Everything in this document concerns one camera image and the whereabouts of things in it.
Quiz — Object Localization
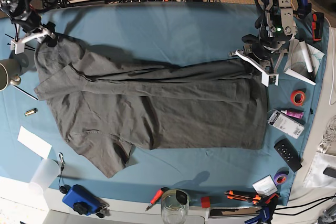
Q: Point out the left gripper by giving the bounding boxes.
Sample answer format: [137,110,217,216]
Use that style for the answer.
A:
[241,34,286,76]

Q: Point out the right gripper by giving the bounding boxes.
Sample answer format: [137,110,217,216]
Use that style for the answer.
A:
[15,11,58,47]

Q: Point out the dark grey T-shirt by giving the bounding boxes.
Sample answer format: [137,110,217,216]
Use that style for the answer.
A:
[34,36,268,178]

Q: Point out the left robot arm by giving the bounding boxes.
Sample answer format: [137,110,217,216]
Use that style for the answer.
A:
[242,0,297,78]

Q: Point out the white paper tray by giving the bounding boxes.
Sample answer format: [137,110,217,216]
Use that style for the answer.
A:
[283,39,324,86]

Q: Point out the beige ceramic mug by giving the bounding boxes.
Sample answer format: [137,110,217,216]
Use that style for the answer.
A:
[0,59,21,91]

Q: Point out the white marker pen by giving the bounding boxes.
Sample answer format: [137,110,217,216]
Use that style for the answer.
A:
[299,39,313,73]

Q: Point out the thin metal rod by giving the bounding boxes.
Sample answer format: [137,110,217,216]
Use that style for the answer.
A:
[12,85,38,101]

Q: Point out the red tape roll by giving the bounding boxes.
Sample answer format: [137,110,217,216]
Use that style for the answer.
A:
[290,90,306,106]

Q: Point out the blue black bar clamp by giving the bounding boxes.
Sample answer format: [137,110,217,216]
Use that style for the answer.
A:
[293,0,312,19]

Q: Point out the white labelled package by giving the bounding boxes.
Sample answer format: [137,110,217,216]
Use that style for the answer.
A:
[268,110,305,139]

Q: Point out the red black clamp tool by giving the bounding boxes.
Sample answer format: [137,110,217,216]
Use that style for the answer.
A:
[312,12,324,42]

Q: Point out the purple small bottle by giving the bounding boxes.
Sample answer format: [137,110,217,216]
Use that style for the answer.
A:
[280,110,304,119]

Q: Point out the small brass battery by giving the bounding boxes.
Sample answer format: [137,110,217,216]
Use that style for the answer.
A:
[24,108,37,116]

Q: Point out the black remote control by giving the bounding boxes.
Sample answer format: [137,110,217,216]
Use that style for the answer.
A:
[274,138,302,173]

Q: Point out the white paper card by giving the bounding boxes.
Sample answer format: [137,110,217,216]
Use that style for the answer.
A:
[17,126,52,159]

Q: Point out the blue table cloth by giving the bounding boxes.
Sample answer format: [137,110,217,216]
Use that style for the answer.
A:
[0,1,330,207]

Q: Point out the purple tape roll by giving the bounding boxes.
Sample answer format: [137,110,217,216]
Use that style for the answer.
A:
[274,172,288,186]

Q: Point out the white small card box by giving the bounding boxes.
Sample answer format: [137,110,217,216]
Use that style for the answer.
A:
[253,175,278,196]

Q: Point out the translucent plastic cup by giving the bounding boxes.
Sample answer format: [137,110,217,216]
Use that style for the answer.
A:
[28,158,60,195]

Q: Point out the white plastic bag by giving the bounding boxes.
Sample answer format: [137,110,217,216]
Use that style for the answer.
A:
[303,152,335,188]

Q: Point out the orange black utility knife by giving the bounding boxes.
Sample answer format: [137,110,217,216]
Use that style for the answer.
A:
[224,190,262,205]

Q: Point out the red cube block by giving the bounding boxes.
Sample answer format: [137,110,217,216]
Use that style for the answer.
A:
[201,196,211,209]

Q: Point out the clear glass jar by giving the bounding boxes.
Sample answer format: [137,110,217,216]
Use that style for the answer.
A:
[161,189,189,224]

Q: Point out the blue box with knob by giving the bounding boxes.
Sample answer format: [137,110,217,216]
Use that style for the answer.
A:
[62,185,101,216]

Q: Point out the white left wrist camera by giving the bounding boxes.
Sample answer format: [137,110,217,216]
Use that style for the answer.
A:
[228,50,283,87]

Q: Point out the black lanyard with clip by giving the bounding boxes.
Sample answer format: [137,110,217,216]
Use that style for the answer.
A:
[58,152,68,194]

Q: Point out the red handled screwdriver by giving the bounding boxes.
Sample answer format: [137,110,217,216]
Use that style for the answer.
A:
[145,187,169,211]

